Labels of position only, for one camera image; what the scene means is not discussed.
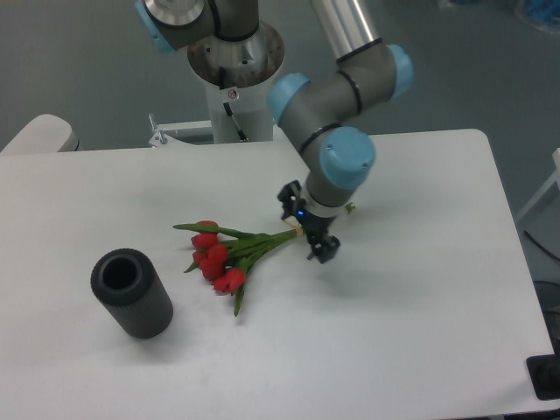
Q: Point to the red tulip bouquet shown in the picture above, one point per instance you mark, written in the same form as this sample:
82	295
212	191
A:
225	256

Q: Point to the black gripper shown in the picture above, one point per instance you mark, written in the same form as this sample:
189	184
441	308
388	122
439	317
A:
314	219

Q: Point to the black ribbed cylindrical vase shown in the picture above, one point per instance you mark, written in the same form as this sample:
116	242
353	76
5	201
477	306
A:
127	285

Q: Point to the white frame at right edge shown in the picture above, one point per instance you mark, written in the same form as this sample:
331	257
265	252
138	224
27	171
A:
545	194

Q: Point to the white pedestal base frame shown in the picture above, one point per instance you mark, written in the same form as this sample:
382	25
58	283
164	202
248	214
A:
192	131

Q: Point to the blue plastic bag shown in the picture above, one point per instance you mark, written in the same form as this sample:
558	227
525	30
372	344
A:
542	15

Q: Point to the white chair armrest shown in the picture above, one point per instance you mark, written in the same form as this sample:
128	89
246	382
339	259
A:
44	134

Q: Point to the black device at table corner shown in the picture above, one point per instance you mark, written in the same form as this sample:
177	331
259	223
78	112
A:
544	375

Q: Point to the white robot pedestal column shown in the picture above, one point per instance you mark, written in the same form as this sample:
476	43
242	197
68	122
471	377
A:
238	76

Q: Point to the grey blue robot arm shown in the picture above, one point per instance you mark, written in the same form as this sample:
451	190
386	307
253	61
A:
313	115

